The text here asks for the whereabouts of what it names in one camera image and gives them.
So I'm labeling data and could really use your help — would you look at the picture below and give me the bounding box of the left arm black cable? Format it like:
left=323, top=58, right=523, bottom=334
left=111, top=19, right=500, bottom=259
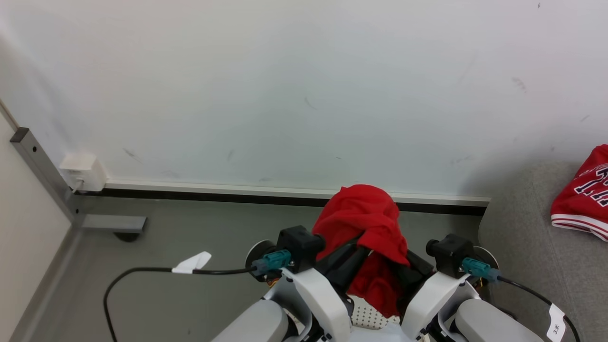
left=103, top=250, right=292, bottom=342

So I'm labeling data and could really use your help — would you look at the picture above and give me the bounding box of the white perforated laundry basket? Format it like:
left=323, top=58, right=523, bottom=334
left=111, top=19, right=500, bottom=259
left=349, top=294, right=402, bottom=331

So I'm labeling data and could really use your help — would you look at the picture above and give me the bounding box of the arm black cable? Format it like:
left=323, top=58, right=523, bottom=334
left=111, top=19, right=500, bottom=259
left=461, top=257, right=582, bottom=342
left=103, top=250, right=292, bottom=342

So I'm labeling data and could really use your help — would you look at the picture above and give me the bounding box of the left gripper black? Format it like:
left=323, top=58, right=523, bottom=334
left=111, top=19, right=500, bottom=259
left=316, top=236, right=372, bottom=293

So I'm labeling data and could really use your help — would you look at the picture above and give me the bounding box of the grey metal table leg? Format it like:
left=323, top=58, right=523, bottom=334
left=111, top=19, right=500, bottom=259
left=9, top=127, right=147, bottom=243

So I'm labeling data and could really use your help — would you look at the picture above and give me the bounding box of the white wall power adapter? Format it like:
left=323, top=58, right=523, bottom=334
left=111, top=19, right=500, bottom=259
left=59, top=152, right=108, bottom=193

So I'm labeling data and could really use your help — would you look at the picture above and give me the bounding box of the red basketball jersey with number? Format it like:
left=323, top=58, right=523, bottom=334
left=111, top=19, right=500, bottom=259
left=551, top=144, right=608, bottom=242

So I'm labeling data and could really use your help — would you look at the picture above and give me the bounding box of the plain red garment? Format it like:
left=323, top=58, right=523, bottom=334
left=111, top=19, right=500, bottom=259
left=312, top=184, right=410, bottom=318

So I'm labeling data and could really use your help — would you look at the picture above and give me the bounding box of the blank white cable tag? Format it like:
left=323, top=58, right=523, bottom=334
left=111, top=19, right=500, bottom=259
left=171, top=251, right=212, bottom=275

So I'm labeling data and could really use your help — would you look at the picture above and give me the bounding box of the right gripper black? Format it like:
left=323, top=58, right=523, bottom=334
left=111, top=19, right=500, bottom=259
left=396, top=249, right=436, bottom=315

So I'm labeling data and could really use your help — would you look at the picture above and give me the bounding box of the white and black baseboard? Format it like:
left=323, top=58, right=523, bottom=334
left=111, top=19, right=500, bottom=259
left=76, top=178, right=491, bottom=217

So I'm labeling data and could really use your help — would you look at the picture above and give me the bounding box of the white cable tag with writing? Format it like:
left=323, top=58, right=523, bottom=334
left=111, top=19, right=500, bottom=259
left=546, top=304, right=567, bottom=342

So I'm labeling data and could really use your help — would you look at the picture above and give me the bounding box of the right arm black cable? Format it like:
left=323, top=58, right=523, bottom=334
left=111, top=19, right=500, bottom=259
left=461, top=257, right=582, bottom=342

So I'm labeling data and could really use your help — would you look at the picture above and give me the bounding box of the light grey fabric sofa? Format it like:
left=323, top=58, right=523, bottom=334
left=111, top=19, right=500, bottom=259
left=477, top=161, right=608, bottom=342

